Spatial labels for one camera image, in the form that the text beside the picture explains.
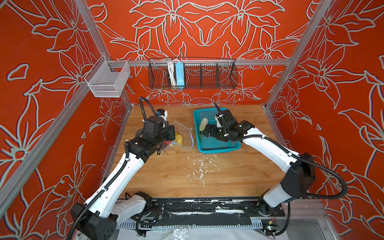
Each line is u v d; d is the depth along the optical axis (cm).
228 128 61
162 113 63
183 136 89
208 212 73
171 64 88
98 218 36
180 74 90
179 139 87
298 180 41
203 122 104
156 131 54
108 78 94
